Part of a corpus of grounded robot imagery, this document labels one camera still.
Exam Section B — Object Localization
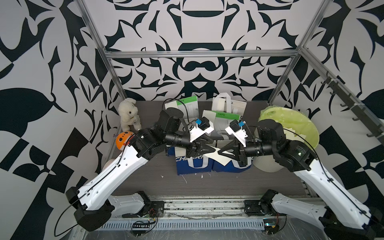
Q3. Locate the green white back left bag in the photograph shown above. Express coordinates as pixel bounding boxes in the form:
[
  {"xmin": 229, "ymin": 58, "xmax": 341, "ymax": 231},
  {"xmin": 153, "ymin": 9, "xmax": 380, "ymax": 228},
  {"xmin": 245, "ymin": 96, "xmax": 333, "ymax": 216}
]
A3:
[{"xmin": 165, "ymin": 96, "xmax": 199, "ymax": 122}]

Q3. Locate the aluminium frame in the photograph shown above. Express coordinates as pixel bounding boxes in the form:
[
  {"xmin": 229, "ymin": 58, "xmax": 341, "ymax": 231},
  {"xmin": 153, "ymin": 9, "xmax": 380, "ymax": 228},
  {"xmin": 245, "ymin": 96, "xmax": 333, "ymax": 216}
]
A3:
[{"xmin": 73, "ymin": 0, "xmax": 384, "ymax": 199}]

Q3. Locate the orange plush monster toy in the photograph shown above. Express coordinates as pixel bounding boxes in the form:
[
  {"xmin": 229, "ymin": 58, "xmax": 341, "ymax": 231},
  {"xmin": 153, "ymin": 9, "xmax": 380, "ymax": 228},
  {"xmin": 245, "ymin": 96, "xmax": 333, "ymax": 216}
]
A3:
[{"xmin": 116, "ymin": 131, "xmax": 134, "ymax": 151}]

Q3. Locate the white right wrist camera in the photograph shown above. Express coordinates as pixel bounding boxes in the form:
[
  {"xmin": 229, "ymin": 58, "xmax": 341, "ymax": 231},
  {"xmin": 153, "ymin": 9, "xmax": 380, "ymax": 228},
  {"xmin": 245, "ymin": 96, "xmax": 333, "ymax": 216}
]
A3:
[{"xmin": 225, "ymin": 120, "xmax": 248, "ymax": 147}]

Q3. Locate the white receipt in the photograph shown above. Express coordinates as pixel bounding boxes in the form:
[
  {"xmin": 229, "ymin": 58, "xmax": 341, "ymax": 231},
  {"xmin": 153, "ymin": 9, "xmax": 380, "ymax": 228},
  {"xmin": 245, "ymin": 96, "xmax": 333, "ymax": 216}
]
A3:
[{"xmin": 204, "ymin": 147, "xmax": 232, "ymax": 166}]

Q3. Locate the green white bag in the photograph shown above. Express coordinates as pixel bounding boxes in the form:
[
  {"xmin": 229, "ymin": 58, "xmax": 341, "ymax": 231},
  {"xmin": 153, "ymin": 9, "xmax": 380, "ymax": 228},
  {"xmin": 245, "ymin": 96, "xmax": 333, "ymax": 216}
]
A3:
[
  {"xmin": 165, "ymin": 96, "xmax": 199, "ymax": 122},
  {"xmin": 202, "ymin": 110, "xmax": 241, "ymax": 140}
]

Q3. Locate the green white middle bag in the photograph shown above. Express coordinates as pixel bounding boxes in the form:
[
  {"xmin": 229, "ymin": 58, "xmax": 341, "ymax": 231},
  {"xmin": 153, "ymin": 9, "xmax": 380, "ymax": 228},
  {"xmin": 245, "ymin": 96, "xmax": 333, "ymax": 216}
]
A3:
[{"xmin": 202, "ymin": 110, "xmax": 241, "ymax": 140}]

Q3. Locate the blue white front right bag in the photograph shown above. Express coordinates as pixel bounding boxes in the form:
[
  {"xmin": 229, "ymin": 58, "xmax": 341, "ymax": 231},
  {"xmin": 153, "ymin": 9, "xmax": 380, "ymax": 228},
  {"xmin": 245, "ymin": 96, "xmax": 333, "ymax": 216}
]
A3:
[{"xmin": 212, "ymin": 140, "xmax": 254, "ymax": 173}]

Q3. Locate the white plush rabbit toy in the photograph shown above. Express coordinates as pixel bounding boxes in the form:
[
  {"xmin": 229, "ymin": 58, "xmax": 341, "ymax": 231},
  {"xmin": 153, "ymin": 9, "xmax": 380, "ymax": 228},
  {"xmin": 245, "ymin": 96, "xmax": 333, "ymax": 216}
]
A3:
[{"xmin": 118, "ymin": 98, "xmax": 142, "ymax": 132}]

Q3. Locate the white blue back right bag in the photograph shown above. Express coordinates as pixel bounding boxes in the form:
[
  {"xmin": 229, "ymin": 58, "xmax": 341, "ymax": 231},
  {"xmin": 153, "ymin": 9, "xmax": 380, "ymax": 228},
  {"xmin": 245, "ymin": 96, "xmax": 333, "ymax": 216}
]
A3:
[{"xmin": 212, "ymin": 93, "xmax": 247, "ymax": 116}]

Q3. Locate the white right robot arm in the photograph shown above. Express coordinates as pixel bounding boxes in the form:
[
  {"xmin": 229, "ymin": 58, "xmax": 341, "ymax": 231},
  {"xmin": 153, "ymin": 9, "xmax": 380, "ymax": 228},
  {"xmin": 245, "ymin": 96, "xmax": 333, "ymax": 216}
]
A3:
[{"xmin": 219, "ymin": 119, "xmax": 384, "ymax": 240}]

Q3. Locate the blue white front left bag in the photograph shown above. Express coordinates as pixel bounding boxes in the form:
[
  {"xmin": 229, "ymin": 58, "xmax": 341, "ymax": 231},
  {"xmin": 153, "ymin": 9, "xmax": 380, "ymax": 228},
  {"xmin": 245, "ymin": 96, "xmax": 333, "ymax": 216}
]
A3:
[{"xmin": 166, "ymin": 146, "xmax": 213, "ymax": 176}]

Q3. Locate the green plastic bin liner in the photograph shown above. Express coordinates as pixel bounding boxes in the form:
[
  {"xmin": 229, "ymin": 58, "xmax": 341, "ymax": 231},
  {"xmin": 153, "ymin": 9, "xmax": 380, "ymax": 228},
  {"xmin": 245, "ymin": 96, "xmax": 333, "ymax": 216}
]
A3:
[{"xmin": 259, "ymin": 106, "xmax": 320, "ymax": 148}]

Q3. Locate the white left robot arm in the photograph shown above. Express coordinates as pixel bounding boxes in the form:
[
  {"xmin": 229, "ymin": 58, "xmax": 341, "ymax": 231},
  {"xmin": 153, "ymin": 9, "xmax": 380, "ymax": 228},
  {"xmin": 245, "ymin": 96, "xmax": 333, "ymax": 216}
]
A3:
[{"xmin": 66, "ymin": 108, "xmax": 216, "ymax": 232}]

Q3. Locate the white round trash bin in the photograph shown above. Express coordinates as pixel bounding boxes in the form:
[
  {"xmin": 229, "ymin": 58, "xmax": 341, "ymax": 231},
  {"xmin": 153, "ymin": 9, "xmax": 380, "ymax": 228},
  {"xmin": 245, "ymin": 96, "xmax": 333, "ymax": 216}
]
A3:
[{"xmin": 253, "ymin": 122, "xmax": 286, "ymax": 173}]

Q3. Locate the white tape roll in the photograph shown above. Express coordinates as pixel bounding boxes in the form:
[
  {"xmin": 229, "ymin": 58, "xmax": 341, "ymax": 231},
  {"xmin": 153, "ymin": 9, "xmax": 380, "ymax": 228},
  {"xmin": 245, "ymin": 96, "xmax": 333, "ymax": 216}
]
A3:
[{"xmin": 102, "ymin": 159, "xmax": 115, "ymax": 171}]

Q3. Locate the black wall hook rail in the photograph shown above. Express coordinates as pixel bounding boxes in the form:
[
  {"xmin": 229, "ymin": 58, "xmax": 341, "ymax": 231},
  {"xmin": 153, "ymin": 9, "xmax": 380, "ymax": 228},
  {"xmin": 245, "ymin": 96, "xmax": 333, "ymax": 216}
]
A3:
[{"xmin": 322, "ymin": 71, "xmax": 384, "ymax": 145}]

